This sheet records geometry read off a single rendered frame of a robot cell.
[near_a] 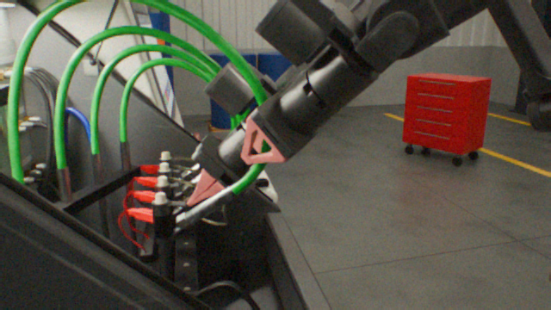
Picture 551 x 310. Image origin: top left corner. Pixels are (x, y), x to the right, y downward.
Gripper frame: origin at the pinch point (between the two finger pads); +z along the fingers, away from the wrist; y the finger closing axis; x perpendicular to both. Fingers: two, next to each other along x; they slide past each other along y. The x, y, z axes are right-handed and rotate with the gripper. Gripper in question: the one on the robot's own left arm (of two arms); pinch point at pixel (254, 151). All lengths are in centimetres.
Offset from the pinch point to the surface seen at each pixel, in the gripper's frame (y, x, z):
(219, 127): -352, -59, 352
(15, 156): 13.1, -22.0, 23.6
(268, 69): -407, -73, 279
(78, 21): -19, -45, 32
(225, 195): 4.1, 1.9, 5.2
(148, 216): 3.3, -3.5, 23.7
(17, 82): 10.0, -28.1, 15.3
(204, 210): 5.6, 1.5, 8.7
